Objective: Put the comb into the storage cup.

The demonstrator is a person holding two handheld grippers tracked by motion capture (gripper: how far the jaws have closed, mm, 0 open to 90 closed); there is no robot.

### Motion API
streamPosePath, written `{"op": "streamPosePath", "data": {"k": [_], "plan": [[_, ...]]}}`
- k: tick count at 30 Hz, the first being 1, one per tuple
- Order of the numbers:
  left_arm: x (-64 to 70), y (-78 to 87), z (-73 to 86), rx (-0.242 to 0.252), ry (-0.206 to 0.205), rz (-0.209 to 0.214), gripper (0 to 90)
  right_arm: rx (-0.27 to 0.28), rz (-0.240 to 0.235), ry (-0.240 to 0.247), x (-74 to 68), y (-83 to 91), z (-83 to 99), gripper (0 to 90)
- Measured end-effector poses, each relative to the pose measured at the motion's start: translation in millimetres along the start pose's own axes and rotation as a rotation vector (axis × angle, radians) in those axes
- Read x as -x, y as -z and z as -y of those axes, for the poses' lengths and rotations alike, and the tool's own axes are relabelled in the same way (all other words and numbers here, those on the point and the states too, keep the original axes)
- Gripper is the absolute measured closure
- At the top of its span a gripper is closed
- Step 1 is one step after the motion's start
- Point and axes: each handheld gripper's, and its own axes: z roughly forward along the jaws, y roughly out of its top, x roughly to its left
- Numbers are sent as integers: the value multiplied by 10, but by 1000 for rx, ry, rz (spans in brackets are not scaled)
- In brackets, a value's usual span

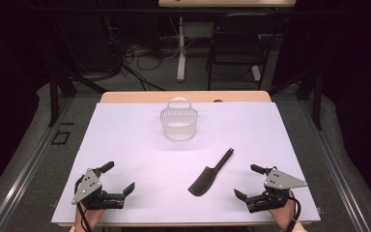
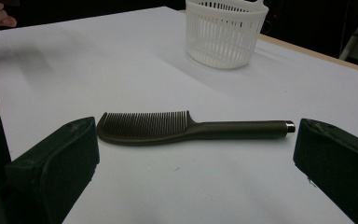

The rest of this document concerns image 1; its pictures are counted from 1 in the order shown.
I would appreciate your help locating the white desk leg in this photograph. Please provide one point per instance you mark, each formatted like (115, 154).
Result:
(181, 54)

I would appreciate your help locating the white desk foot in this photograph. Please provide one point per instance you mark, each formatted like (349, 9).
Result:
(255, 73)

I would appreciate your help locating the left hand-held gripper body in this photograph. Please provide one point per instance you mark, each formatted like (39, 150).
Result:
(88, 187)

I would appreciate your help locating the black chair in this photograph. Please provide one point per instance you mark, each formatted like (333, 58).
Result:
(238, 45)

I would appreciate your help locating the person's left hand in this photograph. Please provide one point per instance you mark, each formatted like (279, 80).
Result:
(88, 219)

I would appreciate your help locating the person's right hand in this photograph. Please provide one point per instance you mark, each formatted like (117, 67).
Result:
(286, 214)

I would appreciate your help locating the wooden table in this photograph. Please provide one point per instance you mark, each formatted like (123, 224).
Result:
(141, 96)

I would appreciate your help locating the black metal stand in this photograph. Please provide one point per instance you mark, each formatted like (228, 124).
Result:
(54, 96)
(317, 96)

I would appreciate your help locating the aluminium floor rail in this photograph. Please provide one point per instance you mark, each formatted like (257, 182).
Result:
(335, 167)
(25, 167)

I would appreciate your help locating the black comb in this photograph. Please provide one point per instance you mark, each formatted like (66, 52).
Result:
(206, 182)

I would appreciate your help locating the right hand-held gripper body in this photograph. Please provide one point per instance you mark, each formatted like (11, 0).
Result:
(278, 180)

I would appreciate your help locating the white table mat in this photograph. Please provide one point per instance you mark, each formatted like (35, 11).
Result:
(161, 161)

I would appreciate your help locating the white plastic basket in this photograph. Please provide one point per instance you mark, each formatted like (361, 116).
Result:
(178, 124)

